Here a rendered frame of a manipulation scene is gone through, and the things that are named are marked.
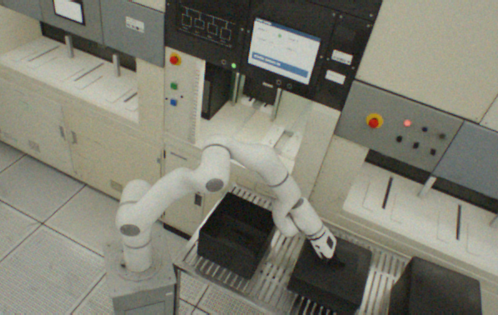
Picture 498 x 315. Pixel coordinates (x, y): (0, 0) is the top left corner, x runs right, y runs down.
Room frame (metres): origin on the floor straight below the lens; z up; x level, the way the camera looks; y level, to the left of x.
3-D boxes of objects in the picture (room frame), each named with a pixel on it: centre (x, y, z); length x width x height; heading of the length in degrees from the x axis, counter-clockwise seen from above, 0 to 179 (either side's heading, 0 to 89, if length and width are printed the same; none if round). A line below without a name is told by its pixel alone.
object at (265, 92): (2.20, -0.02, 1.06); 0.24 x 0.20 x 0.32; 73
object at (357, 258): (1.01, -0.44, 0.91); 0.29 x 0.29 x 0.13; 75
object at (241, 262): (1.14, -0.03, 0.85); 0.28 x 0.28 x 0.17; 72
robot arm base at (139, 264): (0.95, 0.38, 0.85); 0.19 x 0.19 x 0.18
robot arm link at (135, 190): (0.98, 0.38, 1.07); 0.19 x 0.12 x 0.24; 9
